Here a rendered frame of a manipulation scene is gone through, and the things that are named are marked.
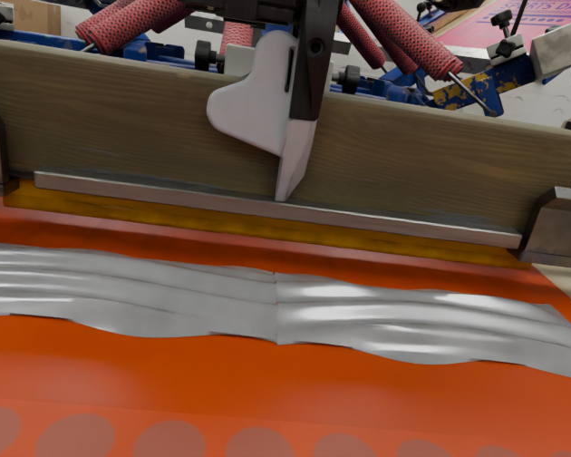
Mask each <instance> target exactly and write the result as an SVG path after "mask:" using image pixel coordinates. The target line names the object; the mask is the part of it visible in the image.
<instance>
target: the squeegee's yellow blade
mask: <svg viewBox="0 0 571 457"><path fill-rule="evenodd" d="M19 185H20V188H19V189H17V190H15V191H13V192H12V193H14V194H21V195H28V196H36V197H43V198H50V199H64V200H71V201H79V202H86V203H93V204H100V205H107V206H114V207H122V208H129V209H143V210H150V211H158V212H165V213H172V214H180V215H187V216H194V217H202V218H209V219H222V220H229V221H236V222H244V223H251V224H258V225H266V226H273V227H280V228H288V229H301V230H309V231H316V232H323V233H331V234H338V235H345V236H352V237H359V238H373V239H380V240H388V241H395V242H402V243H410V244H417V245H424V246H432V247H439V248H453V249H460V250H467V251H474V252H481V253H489V254H496V255H503V256H511V257H514V256H513V255H511V254H510V253H509V252H508V251H507V249H506V248H498V247H491V246H483V245H476V244H470V243H462V242H455V241H448V240H440V239H433V238H420V237H413V236H405V235H398V234H391V233H384V232H377V231H370V230H362V229H355V228H342V227H335V226H327V225H320V224H313V223H306V222H299V221H292V220H284V219H271V218H264V217H257V216H249V215H242V214H235V213H227V212H221V211H214V210H206V209H193V208H185V207H179V206H171V205H164V204H157V203H149V202H143V201H136V200H128V199H115V198H107V197H101V196H93V195H86V194H79V193H71V192H64V191H58V190H44V189H37V188H36V187H35V186H34V180H29V179H21V178H19Z"/></svg>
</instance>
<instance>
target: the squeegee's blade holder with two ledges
mask: <svg viewBox="0 0 571 457"><path fill-rule="evenodd" d="M34 186H35V187H36V188H37V189H44V190H58V191H64V192H71V193H79V194H86V195H93V196H101V197H107V198H115V199H128V200H136V201H143V202H149V203H157V204H164V205H171V206H179V207H185V208H193V209H206V210H214V211H221V212H227V213H235V214H242V215H249V216H257V217H264V218H271V219H284V220H292V221H299V222H306V223H313V224H320V225H327V226H335V227H342V228H349V229H362V230H370V231H377V232H384V233H391V234H398V235H405V236H413V237H420V238H433V239H440V240H448V241H455V242H462V243H470V244H476V245H483V246H491V247H498V248H511V249H517V248H518V246H519V243H520V241H521V239H522V234H520V233H519V232H517V231H516V230H515V229H513V228H508V227H501V226H494V225H488V224H480V223H474V222H467V221H459V220H453V219H440V218H433V217H426V216H419V215H412V214H405V213H399V212H391V211H385V210H378V209H365V208H358V207H351V206H345V205H337V204H331V203H323V202H317V201H310V200H303V199H290V198H287V199H286V201H282V202H281V201H275V196H269V195H262V194H256V193H248V192H242V191H234V190H222V189H215V188H208V187H201V186H194V185H188V184H180V183H174V182H166V181H160V180H147V179H140V178H133V177H126V176H120V175H112V174H106V173H99V172H91V171H85V170H72V169H65V168H58V167H51V166H44V165H43V166H42V167H40V168H38V169H37V170H35V171H34Z"/></svg>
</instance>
